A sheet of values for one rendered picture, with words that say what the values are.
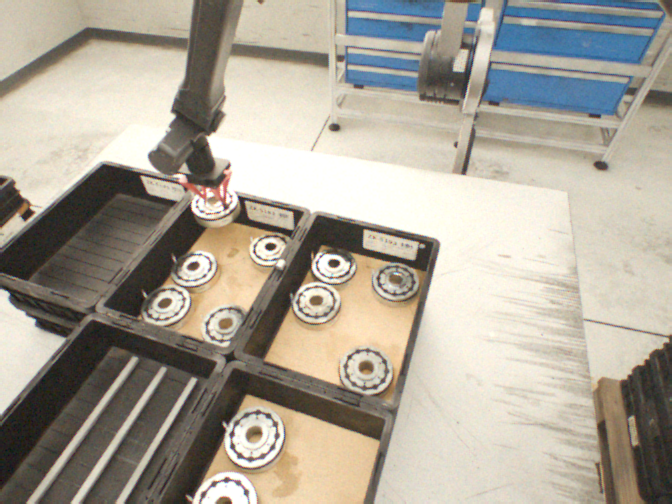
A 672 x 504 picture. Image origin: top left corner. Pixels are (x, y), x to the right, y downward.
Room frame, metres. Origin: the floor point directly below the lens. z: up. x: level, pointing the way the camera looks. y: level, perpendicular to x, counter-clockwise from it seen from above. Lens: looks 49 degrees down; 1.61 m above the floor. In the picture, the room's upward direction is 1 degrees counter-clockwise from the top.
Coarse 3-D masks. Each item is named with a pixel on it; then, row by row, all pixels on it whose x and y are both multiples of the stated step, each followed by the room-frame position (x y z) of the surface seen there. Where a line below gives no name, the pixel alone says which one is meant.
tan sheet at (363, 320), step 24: (360, 264) 0.65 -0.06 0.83; (384, 264) 0.65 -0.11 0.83; (360, 288) 0.58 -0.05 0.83; (288, 312) 0.52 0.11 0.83; (360, 312) 0.51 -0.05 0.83; (384, 312) 0.51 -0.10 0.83; (408, 312) 0.51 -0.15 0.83; (288, 336) 0.46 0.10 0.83; (312, 336) 0.46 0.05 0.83; (336, 336) 0.46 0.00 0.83; (360, 336) 0.45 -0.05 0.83; (384, 336) 0.45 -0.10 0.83; (408, 336) 0.45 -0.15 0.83; (288, 360) 0.40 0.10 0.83; (312, 360) 0.40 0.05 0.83; (336, 360) 0.40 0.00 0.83
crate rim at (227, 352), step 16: (240, 192) 0.80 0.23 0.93; (288, 208) 0.74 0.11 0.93; (304, 208) 0.74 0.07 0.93; (304, 224) 0.68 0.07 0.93; (160, 240) 0.65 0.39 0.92; (144, 256) 0.60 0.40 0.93; (128, 272) 0.56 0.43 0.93; (272, 272) 0.55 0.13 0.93; (112, 288) 0.51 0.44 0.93; (96, 304) 0.48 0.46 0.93; (256, 304) 0.47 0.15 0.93; (128, 320) 0.44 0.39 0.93; (144, 320) 0.44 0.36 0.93; (176, 336) 0.40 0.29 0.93; (192, 336) 0.40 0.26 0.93; (240, 336) 0.40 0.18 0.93; (224, 352) 0.37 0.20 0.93
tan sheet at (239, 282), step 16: (240, 224) 0.79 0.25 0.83; (208, 240) 0.73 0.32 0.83; (224, 240) 0.73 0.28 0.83; (240, 240) 0.73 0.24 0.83; (224, 256) 0.68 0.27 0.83; (240, 256) 0.68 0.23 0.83; (224, 272) 0.63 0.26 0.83; (240, 272) 0.63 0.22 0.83; (256, 272) 0.63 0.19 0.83; (224, 288) 0.58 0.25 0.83; (240, 288) 0.58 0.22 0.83; (256, 288) 0.58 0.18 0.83; (208, 304) 0.54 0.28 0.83; (224, 304) 0.54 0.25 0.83; (240, 304) 0.54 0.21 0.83; (192, 320) 0.50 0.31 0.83
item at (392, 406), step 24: (312, 216) 0.71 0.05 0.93; (336, 216) 0.71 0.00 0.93; (432, 240) 0.63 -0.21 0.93; (288, 264) 0.57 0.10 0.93; (432, 264) 0.56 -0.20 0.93; (264, 312) 0.45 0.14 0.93; (240, 360) 0.35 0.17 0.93; (264, 360) 0.35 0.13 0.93; (408, 360) 0.35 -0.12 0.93; (312, 384) 0.31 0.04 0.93; (336, 384) 0.31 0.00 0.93; (384, 408) 0.26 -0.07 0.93
